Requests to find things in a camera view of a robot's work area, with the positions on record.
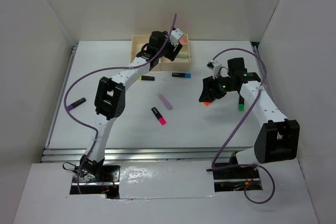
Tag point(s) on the wooden compartment tray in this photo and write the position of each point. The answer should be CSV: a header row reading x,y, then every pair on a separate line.
x,y
164,64

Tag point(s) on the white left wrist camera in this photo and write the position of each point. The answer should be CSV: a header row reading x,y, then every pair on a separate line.
x,y
175,36

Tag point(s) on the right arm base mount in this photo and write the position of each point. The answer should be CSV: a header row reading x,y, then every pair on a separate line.
x,y
235,174

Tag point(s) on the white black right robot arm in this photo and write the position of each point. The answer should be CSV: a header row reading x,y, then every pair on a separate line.
x,y
278,136

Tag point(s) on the black yellow-capped highlighter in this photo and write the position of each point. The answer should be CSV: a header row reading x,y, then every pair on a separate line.
x,y
146,78

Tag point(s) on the black blue-capped highlighter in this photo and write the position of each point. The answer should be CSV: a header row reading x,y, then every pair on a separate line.
x,y
181,75

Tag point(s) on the black green-capped highlighter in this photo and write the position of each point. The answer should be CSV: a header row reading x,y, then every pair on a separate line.
x,y
241,103

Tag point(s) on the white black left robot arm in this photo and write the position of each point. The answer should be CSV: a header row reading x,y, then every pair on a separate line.
x,y
110,96

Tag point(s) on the pastel green translucent highlighter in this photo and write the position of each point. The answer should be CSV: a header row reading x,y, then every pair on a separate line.
x,y
183,56

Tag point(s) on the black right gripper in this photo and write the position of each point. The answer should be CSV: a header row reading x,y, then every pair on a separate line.
x,y
209,83

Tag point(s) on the black pink-capped highlighter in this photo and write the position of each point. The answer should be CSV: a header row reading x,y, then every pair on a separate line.
x,y
158,115

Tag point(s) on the pastel purple translucent highlighter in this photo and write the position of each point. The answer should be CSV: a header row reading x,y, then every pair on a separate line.
x,y
164,100

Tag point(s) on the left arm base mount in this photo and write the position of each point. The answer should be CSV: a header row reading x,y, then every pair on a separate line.
x,y
109,173

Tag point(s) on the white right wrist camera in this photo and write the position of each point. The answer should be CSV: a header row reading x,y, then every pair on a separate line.
x,y
215,67

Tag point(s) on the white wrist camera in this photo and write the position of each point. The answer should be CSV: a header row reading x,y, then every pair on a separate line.
x,y
215,67
175,36

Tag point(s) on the white front cover panel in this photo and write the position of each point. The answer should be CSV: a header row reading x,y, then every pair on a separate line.
x,y
166,180

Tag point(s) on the black purple-capped highlighter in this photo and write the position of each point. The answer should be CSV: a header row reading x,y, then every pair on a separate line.
x,y
76,104

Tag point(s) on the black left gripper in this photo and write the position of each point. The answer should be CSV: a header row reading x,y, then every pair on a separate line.
x,y
171,54

